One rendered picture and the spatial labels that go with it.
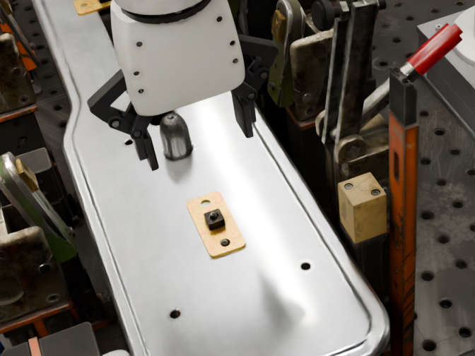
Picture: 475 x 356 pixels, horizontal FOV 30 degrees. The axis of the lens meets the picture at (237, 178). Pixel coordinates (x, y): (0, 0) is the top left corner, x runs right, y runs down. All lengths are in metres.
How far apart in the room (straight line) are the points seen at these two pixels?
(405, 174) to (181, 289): 0.24
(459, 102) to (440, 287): 0.34
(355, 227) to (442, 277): 0.41
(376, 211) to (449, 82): 0.64
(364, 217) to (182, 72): 0.22
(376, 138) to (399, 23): 0.78
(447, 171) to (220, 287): 0.60
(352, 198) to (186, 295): 0.18
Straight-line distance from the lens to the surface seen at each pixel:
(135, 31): 0.70
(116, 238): 0.90
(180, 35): 0.71
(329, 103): 0.86
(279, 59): 1.01
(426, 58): 0.86
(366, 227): 0.83
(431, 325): 1.17
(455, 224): 1.28
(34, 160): 1.03
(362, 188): 0.82
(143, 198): 0.93
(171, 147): 0.96
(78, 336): 0.86
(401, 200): 0.80
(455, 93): 1.43
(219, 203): 0.90
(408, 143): 0.75
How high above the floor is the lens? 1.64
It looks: 44 degrees down
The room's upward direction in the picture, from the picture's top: 10 degrees counter-clockwise
